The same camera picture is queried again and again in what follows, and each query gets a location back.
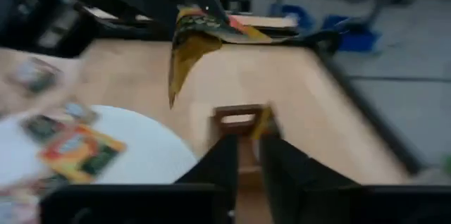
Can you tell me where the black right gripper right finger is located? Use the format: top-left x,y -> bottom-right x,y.
259,134 -> 357,224

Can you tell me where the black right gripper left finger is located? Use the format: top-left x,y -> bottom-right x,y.
175,134 -> 239,224

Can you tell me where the brown wooden tea box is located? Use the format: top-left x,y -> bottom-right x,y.
212,103 -> 272,185

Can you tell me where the white round woven placemat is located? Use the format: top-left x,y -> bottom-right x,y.
0,105 -> 199,224

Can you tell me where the blue storage bin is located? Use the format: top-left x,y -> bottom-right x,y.
269,3 -> 314,30
321,13 -> 383,53

